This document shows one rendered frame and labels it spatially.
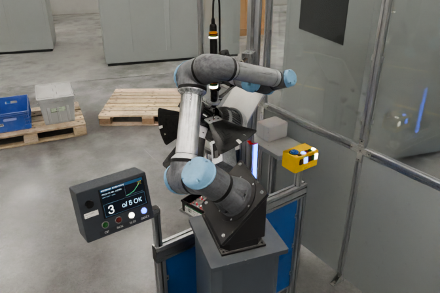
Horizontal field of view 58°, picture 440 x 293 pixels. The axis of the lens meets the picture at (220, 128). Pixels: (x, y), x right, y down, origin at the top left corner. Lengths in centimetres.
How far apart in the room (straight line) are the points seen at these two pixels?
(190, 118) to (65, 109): 349
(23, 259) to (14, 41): 654
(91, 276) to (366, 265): 178
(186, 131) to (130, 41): 614
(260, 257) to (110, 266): 167
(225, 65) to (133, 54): 619
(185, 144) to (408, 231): 136
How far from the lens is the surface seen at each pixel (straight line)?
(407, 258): 248
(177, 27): 767
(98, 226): 152
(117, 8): 748
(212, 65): 150
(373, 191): 242
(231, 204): 144
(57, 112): 493
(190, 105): 154
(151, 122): 497
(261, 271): 160
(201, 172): 136
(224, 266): 149
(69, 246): 327
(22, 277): 314
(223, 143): 194
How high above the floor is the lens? 203
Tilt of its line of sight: 25 degrees down
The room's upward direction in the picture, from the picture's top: straight up
